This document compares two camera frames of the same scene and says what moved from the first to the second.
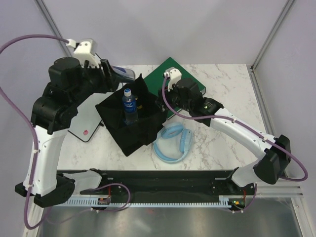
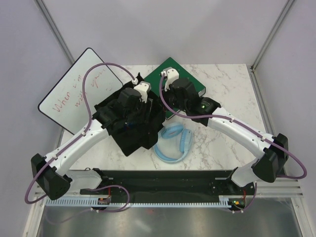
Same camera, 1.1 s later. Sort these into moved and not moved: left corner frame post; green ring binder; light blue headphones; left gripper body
Moved: left gripper body
Not moved: green ring binder; light blue headphones; left corner frame post
